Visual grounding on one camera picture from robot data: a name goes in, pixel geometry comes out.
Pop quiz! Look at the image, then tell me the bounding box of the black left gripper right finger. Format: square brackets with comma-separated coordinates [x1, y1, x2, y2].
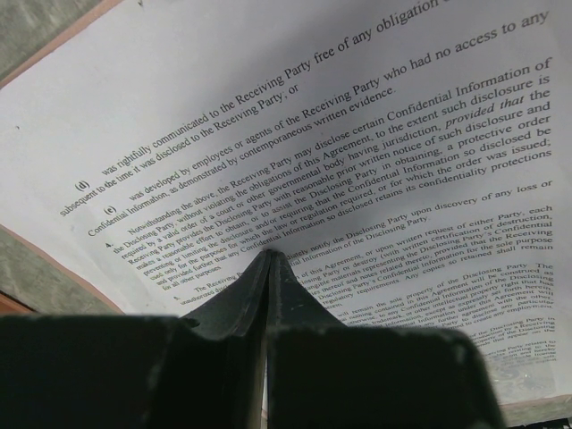
[267, 252, 504, 428]

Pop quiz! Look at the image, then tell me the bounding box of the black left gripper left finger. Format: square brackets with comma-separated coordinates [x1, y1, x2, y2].
[1, 252, 271, 428]

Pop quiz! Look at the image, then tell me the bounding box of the pink brown file folder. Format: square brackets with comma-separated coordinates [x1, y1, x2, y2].
[1, 1, 120, 315]

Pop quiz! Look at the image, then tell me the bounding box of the white printed paper sheet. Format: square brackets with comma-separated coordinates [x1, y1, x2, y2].
[1, 1, 571, 404]

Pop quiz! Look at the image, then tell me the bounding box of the salmon pink plastic tray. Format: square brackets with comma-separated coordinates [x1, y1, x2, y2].
[0, 291, 35, 315]

